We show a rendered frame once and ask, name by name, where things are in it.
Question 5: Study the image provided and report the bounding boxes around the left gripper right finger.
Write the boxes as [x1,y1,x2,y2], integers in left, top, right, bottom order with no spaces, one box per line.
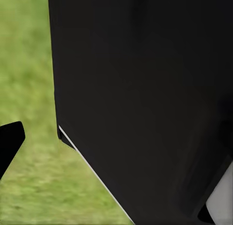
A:
[217,121,233,159]

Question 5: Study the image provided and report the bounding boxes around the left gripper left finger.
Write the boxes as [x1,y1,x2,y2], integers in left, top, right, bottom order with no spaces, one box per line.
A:
[0,121,25,179]

